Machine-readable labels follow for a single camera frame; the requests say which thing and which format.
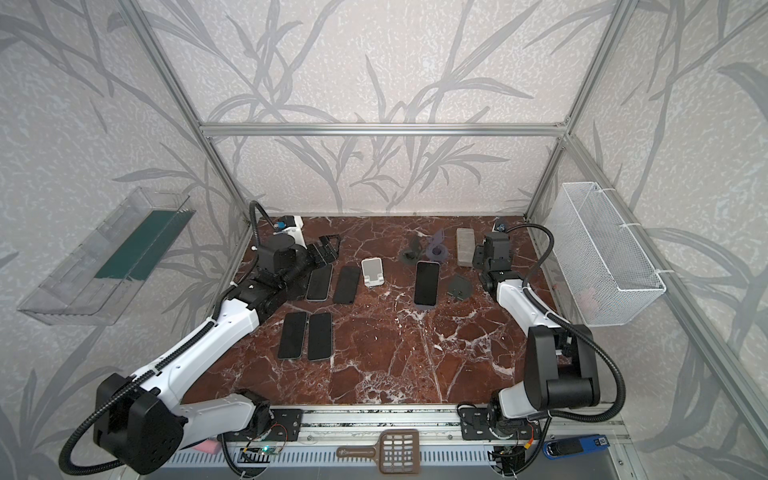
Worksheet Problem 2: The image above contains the white framed phone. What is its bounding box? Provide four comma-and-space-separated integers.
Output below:
305, 264, 333, 302

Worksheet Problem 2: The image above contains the black phone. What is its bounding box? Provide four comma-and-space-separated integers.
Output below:
307, 312, 334, 361
333, 265, 361, 305
277, 312, 308, 360

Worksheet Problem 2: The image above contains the dark grey round phone stand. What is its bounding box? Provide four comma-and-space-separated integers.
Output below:
425, 230, 448, 263

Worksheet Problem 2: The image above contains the purple edged phone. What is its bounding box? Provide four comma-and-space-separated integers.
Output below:
414, 261, 440, 309

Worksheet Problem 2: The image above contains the grey angled phone stand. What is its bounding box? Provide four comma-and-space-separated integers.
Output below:
399, 235, 424, 265

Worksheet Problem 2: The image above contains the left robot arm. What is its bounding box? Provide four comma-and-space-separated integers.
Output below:
58, 200, 341, 476

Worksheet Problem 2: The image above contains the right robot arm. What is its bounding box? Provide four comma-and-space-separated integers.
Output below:
473, 223, 627, 434

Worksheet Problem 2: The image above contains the white phone stand back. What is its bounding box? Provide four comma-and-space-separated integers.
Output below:
361, 257, 385, 288

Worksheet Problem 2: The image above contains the grey rectangular block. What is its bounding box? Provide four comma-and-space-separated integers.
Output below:
456, 228, 476, 267

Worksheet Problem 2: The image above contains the green circuit board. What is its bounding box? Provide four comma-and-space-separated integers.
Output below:
240, 445, 283, 462

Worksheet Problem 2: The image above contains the purple pink toy rake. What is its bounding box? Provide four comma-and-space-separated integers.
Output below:
193, 439, 222, 455

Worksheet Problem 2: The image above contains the blue black device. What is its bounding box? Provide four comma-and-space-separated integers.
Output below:
543, 435, 610, 460

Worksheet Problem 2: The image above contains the brown plastic spatula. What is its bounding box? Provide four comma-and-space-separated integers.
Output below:
336, 429, 421, 475

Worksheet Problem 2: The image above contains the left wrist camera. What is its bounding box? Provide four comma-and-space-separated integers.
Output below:
273, 215, 306, 247

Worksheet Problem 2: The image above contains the white wire mesh basket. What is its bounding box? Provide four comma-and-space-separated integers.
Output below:
545, 182, 666, 327

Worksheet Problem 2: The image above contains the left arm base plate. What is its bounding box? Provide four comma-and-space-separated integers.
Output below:
256, 408, 304, 443

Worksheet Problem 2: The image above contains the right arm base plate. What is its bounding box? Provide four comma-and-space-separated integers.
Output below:
456, 403, 540, 443

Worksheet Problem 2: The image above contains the clear plastic wall shelf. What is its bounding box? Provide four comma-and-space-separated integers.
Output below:
18, 187, 196, 326

